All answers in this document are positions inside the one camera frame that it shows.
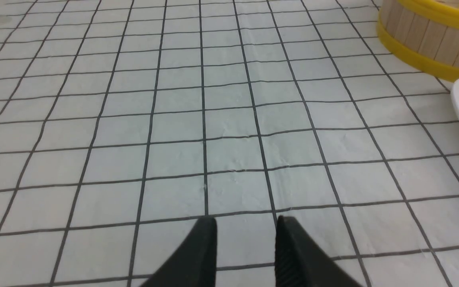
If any bamboo steamer basket yellow rim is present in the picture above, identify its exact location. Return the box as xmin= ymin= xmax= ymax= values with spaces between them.
xmin=377 ymin=0 xmax=459 ymax=82

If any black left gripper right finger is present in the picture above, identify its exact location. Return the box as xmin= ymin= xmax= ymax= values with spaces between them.
xmin=275 ymin=216 xmax=360 ymax=287

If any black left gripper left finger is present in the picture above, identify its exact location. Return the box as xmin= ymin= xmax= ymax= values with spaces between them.
xmin=142 ymin=216 xmax=218 ymax=287

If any checkered white tablecloth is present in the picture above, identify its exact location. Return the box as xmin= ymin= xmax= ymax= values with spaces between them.
xmin=0 ymin=0 xmax=459 ymax=287

